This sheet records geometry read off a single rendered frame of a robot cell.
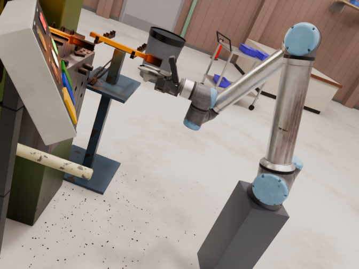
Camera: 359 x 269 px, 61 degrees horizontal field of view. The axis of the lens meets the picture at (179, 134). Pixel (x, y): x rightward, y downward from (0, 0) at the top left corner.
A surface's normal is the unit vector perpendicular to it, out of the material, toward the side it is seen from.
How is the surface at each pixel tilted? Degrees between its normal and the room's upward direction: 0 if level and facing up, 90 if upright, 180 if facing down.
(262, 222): 90
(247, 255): 90
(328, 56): 90
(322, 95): 90
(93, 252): 0
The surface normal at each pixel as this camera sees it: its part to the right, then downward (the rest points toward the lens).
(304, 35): -0.46, 0.11
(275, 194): -0.49, 0.31
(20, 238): 0.36, -0.83
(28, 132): -0.07, 0.44
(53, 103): 0.33, 0.54
